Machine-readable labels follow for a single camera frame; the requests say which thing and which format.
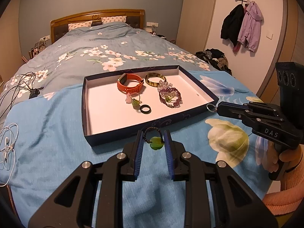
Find orange smart watch band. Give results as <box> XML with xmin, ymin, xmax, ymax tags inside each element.
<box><xmin>116</xmin><ymin>73</ymin><xmax>144</xmax><ymax>94</ymax></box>

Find left floral pillow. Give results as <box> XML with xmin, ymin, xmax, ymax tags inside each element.
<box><xmin>68</xmin><ymin>21</ymin><xmax>93</xmax><ymax>31</ymax></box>

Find light blue floral blanket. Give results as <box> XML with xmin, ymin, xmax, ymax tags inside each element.
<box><xmin>1</xmin><ymin>84</ymin><xmax>271</xmax><ymax>227</ymax></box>

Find pink stone ring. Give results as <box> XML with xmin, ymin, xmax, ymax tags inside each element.
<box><xmin>125</xmin><ymin>92</ymin><xmax>141</xmax><ymax>104</ymax></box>

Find maroon beaded bracelet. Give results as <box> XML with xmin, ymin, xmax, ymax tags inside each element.
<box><xmin>158</xmin><ymin>87</ymin><xmax>183</xmax><ymax>109</ymax></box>

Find green stone black ring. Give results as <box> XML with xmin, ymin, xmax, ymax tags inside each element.
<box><xmin>143</xmin><ymin>126</ymin><xmax>165</xmax><ymax>151</ymax></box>

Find black hanging jacket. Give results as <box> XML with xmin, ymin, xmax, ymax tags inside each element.
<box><xmin>221</xmin><ymin>4</ymin><xmax>245</xmax><ymax>46</ymax></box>

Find yellow orange bead ring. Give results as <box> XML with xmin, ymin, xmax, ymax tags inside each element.
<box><xmin>131</xmin><ymin>97</ymin><xmax>143</xmax><ymax>110</ymax></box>

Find black charger cables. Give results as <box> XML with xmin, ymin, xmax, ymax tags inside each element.
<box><xmin>0</xmin><ymin>71</ymin><xmax>45</xmax><ymax>120</ymax></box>

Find right floral pillow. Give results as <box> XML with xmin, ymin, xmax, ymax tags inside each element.
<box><xmin>101</xmin><ymin>15</ymin><xmax>127</xmax><ymax>24</ymax></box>

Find tortoiseshell bangle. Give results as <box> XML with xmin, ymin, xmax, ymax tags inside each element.
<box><xmin>145</xmin><ymin>73</ymin><xmax>166</xmax><ymax>87</ymax></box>

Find wooden headboard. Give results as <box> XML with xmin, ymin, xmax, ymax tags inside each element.
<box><xmin>51</xmin><ymin>9</ymin><xmax>145</xmax><ymax>44</ymax></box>

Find white earphones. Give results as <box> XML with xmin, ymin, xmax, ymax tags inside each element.
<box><xmin>1</xmin><ymin>123</ymin><xmax>19</xmax><ymax>188</ymax></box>

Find right hand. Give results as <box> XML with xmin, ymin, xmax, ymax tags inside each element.
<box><xmin>263</xmin><ymin>141</ymin><xmax>302</xmax><ymax>172</ymax></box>

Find navy shallow box tray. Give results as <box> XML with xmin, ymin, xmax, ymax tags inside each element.
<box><xmin>81</xmin><ymin>65</ymin><xmax>219</xmax><ymax>147</ymax></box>

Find clear crystal bead bracelet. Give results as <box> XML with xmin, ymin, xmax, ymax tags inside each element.
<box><xmin>157</xmin><ymin>80</ymin><xmax>174</xmax><ymax>94</ymax></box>

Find purple hanging jacket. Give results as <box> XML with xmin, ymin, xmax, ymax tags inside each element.
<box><xmin>233</xmin><ymin>1</ymin><xmax>263</xmax><ymax>55</ymax></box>

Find blue floral duvet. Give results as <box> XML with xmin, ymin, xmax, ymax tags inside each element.
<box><xmin>1</xmin><ymin>22</ymin><xmax>214</xmax><ymax>119</ymax></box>

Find dark clothes pile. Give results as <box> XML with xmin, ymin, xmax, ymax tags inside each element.
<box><xmin>195</xmin><ymin>48</ymin><xmax>232</xmax><ymax>76</ymax></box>

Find floral pillow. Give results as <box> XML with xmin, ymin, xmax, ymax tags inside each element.
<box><xmin>68</xmin><ymin>21</ymin><xmax>93</xmax><ymax>31</ymax></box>
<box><xmin>101</xmin><ymin>15</ymin><xmax>127</xmax><ymax>24</ymax></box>

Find white wall socket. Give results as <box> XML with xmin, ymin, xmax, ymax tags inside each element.
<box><xmin>146</xmin><ymin>22</ymin><xmax>159</xmax><ymax>27</ymax></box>

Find beige wardrobe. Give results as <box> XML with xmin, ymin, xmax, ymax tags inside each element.
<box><xmin>176</xmin><ymin>0</ymin><xmax>216</xmax><ymax>54</ymax></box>

